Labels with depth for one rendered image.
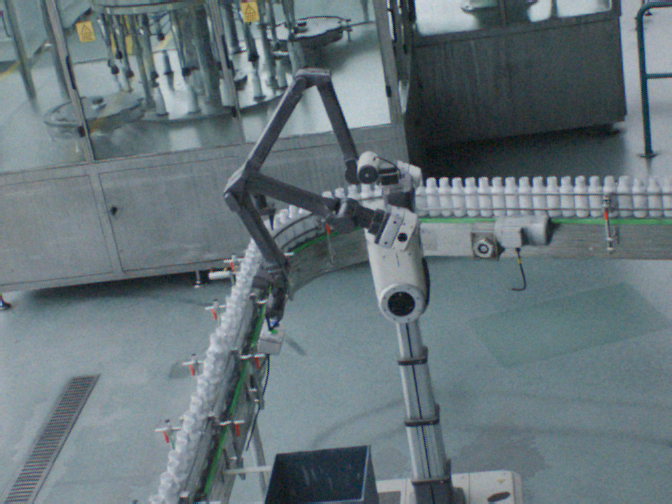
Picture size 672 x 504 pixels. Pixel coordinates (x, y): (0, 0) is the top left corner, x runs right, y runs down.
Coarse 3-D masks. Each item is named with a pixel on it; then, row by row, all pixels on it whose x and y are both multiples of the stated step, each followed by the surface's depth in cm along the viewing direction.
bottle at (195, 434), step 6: (186, 420) 406; (192, 420) 406; (186, 426) 404; (192, 426) 404; (192, 432) 404; (198, 432) 406; (192, 438) 404; (198, 438) 405; (198, 444) 405; (204, 450) 408; (204, 456) 408; (204, 468) 409
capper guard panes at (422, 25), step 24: (408, 0) 904; (432, 0) 902; (456, 0) 901; (480, 0) 899; (504, 0) 898; (528, 0) 896; (552, 0) 895; (576, 0) 893; (600, 0) 892; (432, 24) 909; (456, 24) 907; (480, 24) 906
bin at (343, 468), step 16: (336, 448) 418; (352, 448) 417; (368, 448) 414; (272, 464) 415; (288, 464) 422; (304, 464) 422; (320, 464) 421; (336, 464) 420; (352, 464) 420; (368, 464) 408; (224, 480) 419; (272, 480) 410; (288, 480) 424; (304, 480) 424; (320, 480) 423; (336, 480) 423; (352, 480) 422; (368, 480) 405; (272, 496) 408; (288, 496) 427; (304, 496) 426; (320, 496) 426; (336, 496) 425; (352, 496) 425; (368, 496) 401
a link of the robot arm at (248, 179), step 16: (240, 176) 424; (256, 176) 426; (224, 192) 430; (240, 192) 428; (256, 192) 428; (272, 192) 427; (288, 192) 426; (304, 192) 427; (304, 208) 429; (320, 208) 427; (336, 208) 432; (336, 224) 427; (352, 224) 425
